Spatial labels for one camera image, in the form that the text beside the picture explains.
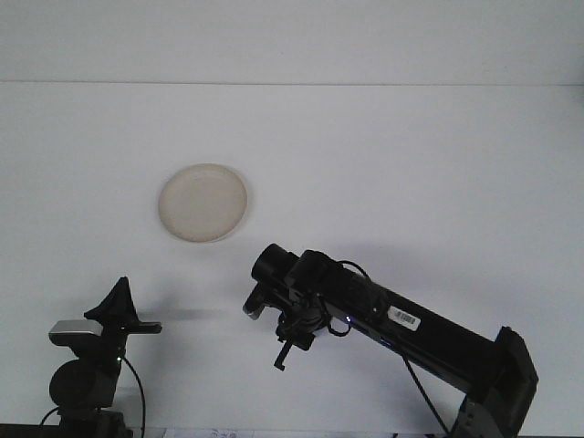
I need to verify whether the pale round plate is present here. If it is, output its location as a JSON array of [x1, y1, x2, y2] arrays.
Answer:
[[157, 162, 250, 245]]

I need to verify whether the white paper sheet with writing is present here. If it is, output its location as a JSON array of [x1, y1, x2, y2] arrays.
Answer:
[[162, 427, 259, 438]]

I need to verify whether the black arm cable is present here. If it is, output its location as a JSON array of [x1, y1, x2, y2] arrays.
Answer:
[[120, 356, 147, 433], [328, 258, 452, 435]]

